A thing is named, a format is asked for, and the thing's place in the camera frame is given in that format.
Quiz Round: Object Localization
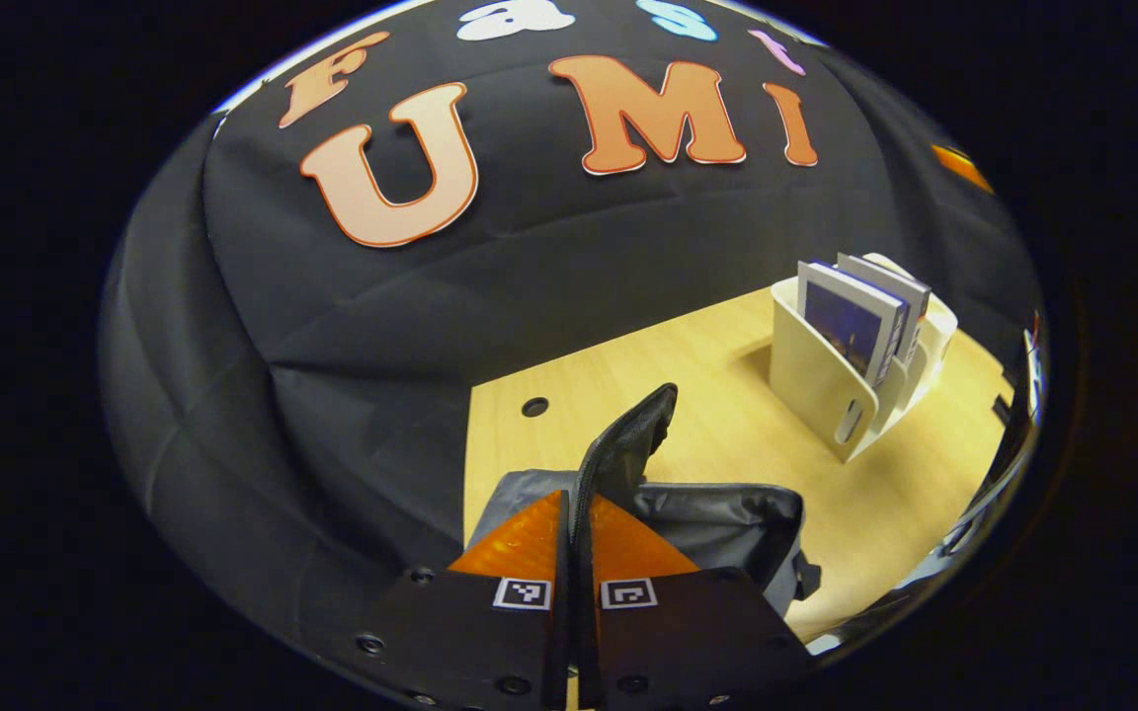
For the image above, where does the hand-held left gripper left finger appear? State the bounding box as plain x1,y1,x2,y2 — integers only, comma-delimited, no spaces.
355,489,571,711

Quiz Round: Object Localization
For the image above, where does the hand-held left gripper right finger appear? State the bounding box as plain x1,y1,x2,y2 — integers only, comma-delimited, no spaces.
589,493,814,711

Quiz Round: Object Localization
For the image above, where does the grey schoolbag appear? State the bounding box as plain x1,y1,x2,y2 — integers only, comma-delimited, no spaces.
468,382,823,692

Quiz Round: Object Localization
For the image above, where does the dark grey cover book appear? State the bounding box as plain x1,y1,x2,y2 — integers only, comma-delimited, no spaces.
836,252,934,368

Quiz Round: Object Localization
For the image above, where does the blue cover book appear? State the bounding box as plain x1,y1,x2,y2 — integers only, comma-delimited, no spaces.
795,260,912,389

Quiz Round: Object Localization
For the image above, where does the white bookshelf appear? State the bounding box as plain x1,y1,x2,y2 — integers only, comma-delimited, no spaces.
769,252,958,465

